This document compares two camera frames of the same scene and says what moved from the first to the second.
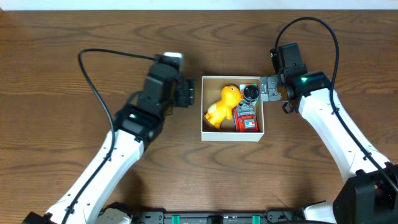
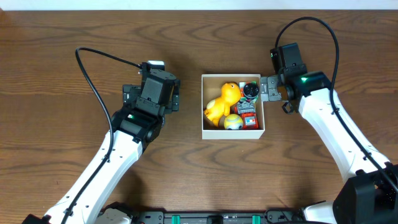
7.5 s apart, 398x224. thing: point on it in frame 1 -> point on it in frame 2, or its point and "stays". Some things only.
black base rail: [272, 216] stays
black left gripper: [182, 92] -> [176, 101]
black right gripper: [270, 88] stays
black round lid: [251, 93] stays
